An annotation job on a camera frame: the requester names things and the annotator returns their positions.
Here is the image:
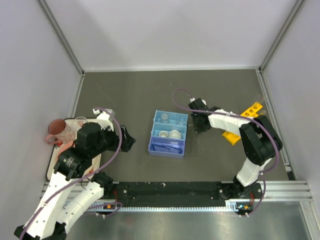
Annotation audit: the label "grey slotted cable duct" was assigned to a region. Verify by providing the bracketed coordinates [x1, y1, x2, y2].
[87, 201, 253, 213]

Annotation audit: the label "small clear glass beaker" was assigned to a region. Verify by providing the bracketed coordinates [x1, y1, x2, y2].
[177, 116, 188, 127]

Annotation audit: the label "yellow test tube rack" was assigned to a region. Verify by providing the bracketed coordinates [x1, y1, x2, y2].
[221, 101, 265, 146]

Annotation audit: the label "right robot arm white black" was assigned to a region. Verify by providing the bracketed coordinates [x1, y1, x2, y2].
[188, 98, 283, 198]

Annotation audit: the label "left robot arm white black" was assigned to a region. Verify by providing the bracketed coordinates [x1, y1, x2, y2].
[14, 122, 136, 240]

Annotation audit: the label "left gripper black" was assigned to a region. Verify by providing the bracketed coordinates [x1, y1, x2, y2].
[90, 122, 136, 157]

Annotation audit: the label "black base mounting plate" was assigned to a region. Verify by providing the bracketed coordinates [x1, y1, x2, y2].
[103, 181, 237, 207]

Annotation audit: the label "white strawberry tray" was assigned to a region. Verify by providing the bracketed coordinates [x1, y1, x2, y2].
[46, 118, 102, 181]

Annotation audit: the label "three-compartment blue organizer box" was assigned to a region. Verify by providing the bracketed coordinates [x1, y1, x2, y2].
[148, 110, 188, 159]

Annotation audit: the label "blue safety glasses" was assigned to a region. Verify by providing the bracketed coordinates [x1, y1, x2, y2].
[150, 143, 183, 154]

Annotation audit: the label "small white plastic cup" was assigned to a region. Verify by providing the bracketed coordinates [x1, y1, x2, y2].
[158, 130, 168, 138]

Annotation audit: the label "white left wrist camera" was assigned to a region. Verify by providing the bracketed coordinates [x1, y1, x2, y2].
[92, 108, 116, 131]

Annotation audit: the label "pink patterned mug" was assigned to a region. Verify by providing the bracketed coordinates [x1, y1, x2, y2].
[45, 119, 76, 145]

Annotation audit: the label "white round dish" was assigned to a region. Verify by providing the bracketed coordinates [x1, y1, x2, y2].
[168, 130, 182, 140]

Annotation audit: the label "clear drinking glass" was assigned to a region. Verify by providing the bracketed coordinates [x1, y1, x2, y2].
[71, 116, 88, 132]

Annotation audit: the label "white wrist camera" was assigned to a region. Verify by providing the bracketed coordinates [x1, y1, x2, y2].
[92, 108, 116, 131]
[190, 97, 207, 106]

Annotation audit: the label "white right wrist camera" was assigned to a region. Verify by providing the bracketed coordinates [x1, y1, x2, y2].
[190, 97, 207, 106]

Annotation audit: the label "pink ceramic plate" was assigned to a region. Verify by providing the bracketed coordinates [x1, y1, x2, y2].
[58, 141, 74, 155]

